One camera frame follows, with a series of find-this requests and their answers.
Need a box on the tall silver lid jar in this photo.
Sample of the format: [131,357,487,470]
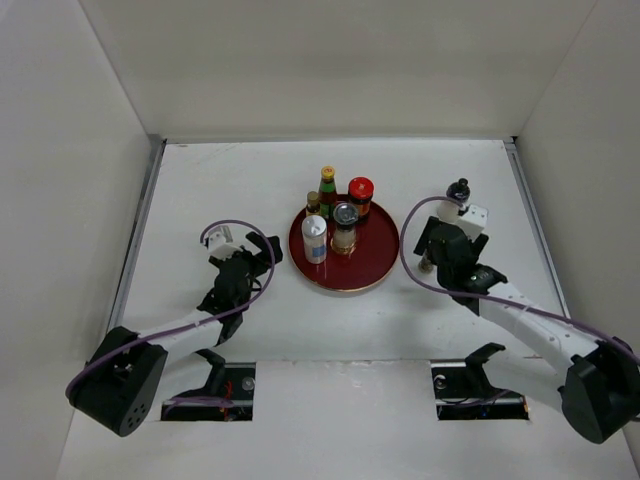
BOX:
[301,215,327,265]

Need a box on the small yellow label bottle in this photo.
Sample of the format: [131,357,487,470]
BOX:
[305,191,323,217]

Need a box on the green label sauce bottle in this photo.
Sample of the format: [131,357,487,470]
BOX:
[318,166,337,220]

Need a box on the grey lid spice shaker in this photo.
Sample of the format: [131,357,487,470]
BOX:
[331,202,359,255]

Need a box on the red lid sauce jar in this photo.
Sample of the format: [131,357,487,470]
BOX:
[348,176,375,222]

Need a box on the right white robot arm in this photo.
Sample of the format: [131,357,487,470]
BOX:
[414,217,639,444]

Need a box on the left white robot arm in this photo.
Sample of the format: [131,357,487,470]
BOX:
[65,231,283,437]

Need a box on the small dark spice jar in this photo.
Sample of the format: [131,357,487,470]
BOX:
[418,254,434,274]

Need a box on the black cap small bottle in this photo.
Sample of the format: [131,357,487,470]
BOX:
[437,178,471,224]

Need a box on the red round tray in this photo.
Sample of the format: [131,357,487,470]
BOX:
[288,202,400,292]

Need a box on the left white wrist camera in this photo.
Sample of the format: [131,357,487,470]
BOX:
[201,225,242,260]

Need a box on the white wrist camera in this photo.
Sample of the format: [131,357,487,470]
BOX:
[201,225,242,260]
[456,204,489,240]

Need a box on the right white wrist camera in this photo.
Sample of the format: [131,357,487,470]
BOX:
[456,204,489,240]

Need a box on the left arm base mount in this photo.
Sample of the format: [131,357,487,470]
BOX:
[159,349,256,422]

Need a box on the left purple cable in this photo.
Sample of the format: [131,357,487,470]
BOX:
[65,219,277,416]

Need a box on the purple cable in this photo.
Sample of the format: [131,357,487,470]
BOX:
[400,195,640,366]
[65,219,277,416]

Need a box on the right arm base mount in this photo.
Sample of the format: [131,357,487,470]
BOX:
[431,342,529,421]

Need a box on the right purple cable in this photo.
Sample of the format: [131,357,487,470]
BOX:
[400,195,640,366]

